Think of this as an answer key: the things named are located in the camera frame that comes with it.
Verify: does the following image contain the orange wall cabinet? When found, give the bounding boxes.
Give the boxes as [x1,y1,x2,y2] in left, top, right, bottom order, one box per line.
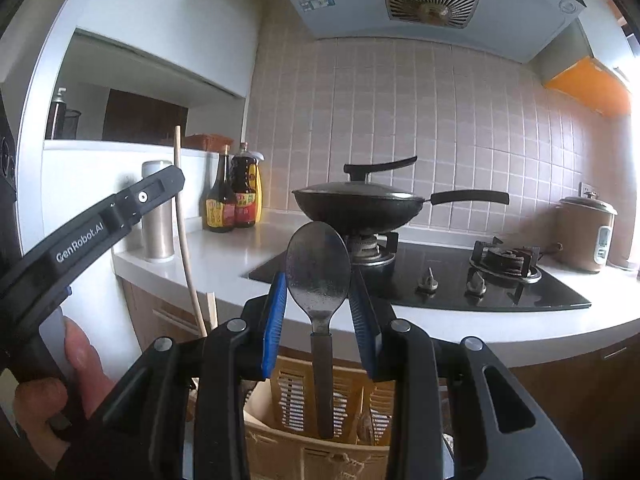
[544,56,631,117]

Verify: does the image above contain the beige rice cooker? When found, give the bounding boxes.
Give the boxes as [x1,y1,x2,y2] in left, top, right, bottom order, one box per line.
[554,196,617,273]

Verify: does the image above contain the black handled metal spoon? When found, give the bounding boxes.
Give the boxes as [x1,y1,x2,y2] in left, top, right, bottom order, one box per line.
[285,221,352,439]

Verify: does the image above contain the yellow plastic utensil basket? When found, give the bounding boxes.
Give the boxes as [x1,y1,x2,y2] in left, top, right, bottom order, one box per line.
[241,358,395,479]

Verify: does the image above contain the brown box on ledge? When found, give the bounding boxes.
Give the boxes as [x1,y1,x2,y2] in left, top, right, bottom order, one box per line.
[181,133,233,153]

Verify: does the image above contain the steel thermos bottle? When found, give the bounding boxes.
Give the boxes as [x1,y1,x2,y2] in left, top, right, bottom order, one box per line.
[140,159,177,262]

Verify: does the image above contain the person's left hand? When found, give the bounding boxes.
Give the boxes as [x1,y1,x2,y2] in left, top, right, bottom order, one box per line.
[13,318,115,470]

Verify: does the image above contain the range hood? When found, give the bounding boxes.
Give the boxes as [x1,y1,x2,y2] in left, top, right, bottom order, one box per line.
[290,0,586,63]

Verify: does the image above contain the black gas stove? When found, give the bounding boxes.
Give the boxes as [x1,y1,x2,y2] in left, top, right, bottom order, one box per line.
[242,231,592,313]

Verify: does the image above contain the wooden chopstick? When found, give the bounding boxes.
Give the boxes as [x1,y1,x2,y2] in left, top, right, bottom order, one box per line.
[172,124,210,338]

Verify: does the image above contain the black wok with lid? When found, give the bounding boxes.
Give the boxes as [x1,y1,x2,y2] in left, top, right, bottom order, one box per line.
[293,156,510,236]

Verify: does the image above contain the dark soy sauce bottle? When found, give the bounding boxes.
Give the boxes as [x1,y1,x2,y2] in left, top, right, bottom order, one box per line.
[205,144,236,233]

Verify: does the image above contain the vinegar bottle yellow label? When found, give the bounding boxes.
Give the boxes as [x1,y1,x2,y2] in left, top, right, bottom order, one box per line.
[231,142,262,228]

